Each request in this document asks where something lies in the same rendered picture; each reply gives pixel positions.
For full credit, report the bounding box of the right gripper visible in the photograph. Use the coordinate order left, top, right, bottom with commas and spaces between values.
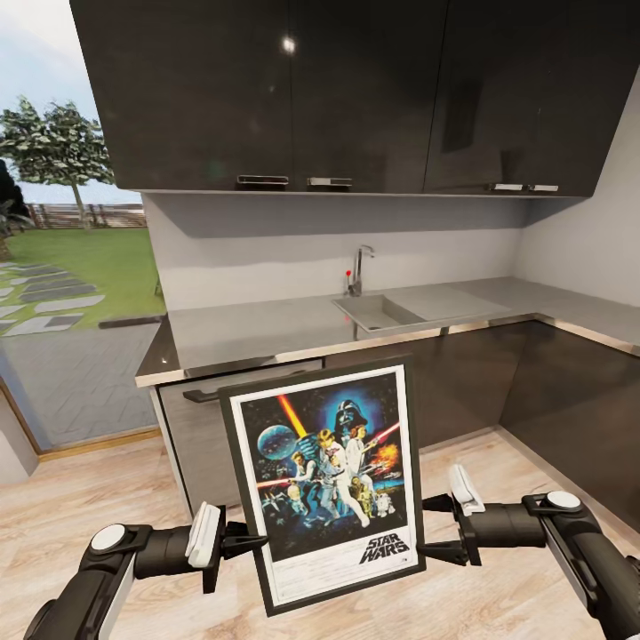
416, 493, 517, 566

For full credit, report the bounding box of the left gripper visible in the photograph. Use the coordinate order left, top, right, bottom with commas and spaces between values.
164, 505, 269, 595

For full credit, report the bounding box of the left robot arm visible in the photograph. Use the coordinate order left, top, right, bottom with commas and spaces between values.
23, 502, 269, 640

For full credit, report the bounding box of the poster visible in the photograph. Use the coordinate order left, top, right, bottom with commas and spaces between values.
217, 353, 427, 618

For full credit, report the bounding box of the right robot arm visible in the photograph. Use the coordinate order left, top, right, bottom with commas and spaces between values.
416, 464, 640, 640

